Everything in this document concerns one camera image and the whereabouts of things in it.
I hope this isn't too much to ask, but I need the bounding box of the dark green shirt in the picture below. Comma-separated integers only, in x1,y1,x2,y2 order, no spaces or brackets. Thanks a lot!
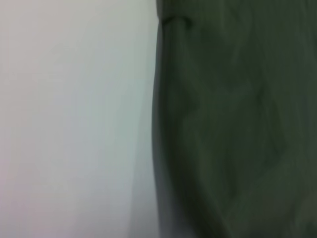
151,0,317,238

